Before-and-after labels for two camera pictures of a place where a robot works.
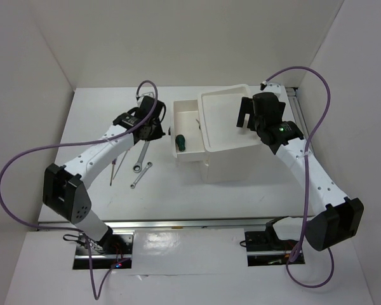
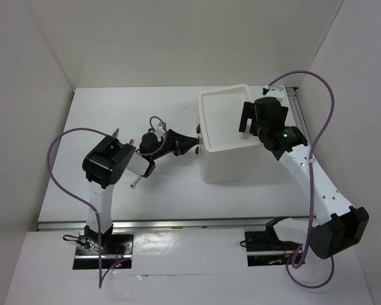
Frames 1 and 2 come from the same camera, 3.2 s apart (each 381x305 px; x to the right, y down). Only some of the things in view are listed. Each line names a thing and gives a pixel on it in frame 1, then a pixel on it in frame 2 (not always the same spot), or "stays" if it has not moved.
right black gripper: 246,107 stays
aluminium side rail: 298,111 stays
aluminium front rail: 188,223 stays
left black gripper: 158,134 → 174,137
